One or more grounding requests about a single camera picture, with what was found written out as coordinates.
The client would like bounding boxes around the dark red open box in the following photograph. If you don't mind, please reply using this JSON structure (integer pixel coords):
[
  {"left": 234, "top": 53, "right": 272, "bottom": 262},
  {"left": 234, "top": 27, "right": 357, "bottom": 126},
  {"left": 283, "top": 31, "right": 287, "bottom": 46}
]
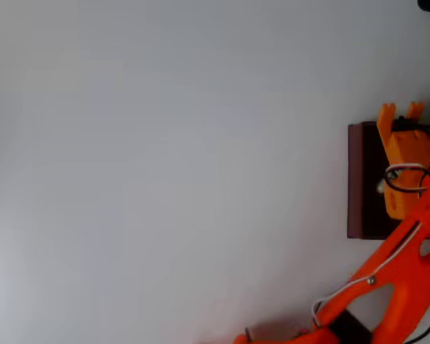
[{"left": 346, "top": 121, "right": 430, "bottom": 241}]

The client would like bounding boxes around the white black red servo cable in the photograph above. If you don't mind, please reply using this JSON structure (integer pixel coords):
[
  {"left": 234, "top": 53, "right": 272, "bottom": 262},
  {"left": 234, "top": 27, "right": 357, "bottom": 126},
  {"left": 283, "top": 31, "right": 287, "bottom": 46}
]
[{"left": 383, "top": 163, "right": 430, "bottom": 197}]

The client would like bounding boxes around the white cable along arm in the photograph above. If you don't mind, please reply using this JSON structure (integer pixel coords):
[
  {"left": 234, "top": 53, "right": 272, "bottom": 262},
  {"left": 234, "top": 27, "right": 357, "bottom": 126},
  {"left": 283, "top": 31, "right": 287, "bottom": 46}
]
[{"left": 310, "top": 222, "right": 423, "bottom": 330}]

